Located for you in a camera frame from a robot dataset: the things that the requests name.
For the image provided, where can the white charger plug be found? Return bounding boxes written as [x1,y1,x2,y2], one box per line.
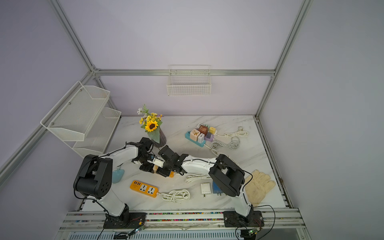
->
[201,183,212,198]

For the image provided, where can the blue cube plug adapter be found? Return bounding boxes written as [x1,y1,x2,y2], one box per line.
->
[212,182,223,196]

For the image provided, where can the beige cube plug adapter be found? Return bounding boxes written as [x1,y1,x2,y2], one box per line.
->
[153,165,159,174]

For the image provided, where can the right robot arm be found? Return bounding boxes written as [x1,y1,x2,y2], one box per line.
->
[158,146,253,218]

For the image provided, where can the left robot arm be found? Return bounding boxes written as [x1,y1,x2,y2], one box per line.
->
[73,138,153,217]

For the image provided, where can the dark grey ribbed vase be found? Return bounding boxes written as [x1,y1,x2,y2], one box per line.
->
[150,128,167,148]

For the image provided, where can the sunflower bouquet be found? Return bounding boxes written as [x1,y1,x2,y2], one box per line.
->
[137,104,163,144]

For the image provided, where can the teal power strip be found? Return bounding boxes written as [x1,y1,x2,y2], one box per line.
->
[185,131,206,148]

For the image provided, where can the light blue mouse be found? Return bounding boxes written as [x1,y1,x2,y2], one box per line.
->
[112,169,125,184]

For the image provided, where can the pink butterfly cube adapter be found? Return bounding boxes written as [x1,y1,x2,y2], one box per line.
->
[190,129,201,142]

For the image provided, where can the small white cube adapter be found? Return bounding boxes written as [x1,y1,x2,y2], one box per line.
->
[198,133,205,144]

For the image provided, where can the purple cube adapter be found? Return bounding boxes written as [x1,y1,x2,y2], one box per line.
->
[205,132,215,142]

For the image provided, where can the brown cube adapter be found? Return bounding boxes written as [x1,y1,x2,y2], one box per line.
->
[198,125,209,135]

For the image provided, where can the yellow cube adapter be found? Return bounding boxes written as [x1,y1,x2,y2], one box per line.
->
[209,127,217,135]

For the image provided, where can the white two-tier mesh shelf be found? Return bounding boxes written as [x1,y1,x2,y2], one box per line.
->
[41,82,121,158]

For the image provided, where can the beige work glove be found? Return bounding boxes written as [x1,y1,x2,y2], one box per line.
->
[245,170,276,207]

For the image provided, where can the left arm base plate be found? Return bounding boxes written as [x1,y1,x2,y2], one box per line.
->
[104,212,147,229]

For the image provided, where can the grey coiled cable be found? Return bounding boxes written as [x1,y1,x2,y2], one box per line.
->
[209,136,241,151]

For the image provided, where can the white wire wall basket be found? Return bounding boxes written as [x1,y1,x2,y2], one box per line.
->
[167,65,212,97]

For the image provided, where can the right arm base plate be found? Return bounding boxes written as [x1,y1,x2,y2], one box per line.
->
[223,211,265,228]

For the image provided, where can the aluminium front rail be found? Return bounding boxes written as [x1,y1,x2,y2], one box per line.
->
[55,208,311,240]

